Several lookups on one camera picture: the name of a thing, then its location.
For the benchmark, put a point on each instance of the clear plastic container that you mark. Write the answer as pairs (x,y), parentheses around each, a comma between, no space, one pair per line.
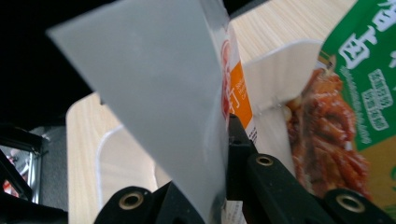
(280,71)

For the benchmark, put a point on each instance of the black metal stand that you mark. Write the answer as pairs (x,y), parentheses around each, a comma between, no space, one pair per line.
(15,174)

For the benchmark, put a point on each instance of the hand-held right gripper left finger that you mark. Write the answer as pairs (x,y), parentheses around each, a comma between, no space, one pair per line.
(177,205)

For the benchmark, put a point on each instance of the aluminium rail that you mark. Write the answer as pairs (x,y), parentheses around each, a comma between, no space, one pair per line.
(33,177)

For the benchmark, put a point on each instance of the white and orange food packet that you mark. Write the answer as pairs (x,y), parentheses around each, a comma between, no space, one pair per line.
(155,77)

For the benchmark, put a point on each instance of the green food packet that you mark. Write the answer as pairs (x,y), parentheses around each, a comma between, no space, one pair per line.
(358,93)

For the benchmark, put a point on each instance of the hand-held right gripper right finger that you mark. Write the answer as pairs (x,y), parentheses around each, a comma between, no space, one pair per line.
(239,146)

